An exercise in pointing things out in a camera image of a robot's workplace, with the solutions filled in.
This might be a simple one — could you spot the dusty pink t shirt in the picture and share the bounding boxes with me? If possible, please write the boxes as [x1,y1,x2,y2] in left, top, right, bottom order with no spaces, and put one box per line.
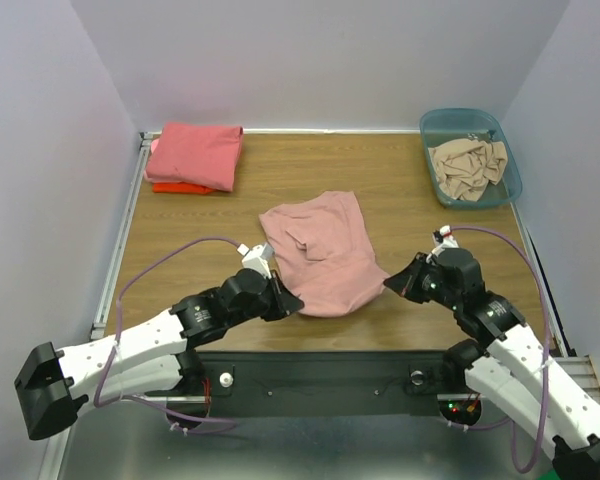
[259,191,388,318]

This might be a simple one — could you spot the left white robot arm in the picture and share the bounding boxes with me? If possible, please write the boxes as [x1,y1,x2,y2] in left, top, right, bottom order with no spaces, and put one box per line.
[14,268,304,441]

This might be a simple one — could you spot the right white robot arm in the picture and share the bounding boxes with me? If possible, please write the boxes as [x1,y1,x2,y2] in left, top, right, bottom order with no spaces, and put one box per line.
[384,248,600,479]

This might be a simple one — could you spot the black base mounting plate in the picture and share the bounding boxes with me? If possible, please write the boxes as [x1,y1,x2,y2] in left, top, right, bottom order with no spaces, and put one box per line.
[167,350,486,424]

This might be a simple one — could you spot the beige crumpled shirt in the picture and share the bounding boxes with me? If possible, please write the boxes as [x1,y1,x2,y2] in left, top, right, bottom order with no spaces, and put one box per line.
[428,138,508,202]

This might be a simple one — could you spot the teal plastic bin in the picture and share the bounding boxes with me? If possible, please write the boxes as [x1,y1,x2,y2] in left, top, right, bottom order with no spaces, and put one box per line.
[419,108,522,210]

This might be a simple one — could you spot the folded red shirt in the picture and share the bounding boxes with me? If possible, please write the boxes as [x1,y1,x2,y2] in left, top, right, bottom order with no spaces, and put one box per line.
[152,182,215,195]

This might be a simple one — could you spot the folded salmon pink shirt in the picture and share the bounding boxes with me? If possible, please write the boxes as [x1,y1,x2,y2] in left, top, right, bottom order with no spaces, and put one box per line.
[144,122,244,192]

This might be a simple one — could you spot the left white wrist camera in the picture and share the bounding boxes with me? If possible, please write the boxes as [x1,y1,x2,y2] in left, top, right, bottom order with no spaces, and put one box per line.
[237,242,274,279]

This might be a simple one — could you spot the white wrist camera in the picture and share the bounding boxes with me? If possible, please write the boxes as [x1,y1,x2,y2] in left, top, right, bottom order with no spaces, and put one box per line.
[430,225,459,257]
[237,242,274,279]

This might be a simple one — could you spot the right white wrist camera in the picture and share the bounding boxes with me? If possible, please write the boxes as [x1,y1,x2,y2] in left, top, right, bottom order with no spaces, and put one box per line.
[430,225,459,257]

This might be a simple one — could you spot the aluminium table frame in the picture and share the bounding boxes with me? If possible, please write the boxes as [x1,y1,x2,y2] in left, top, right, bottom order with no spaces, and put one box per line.
[37,130,600,480]

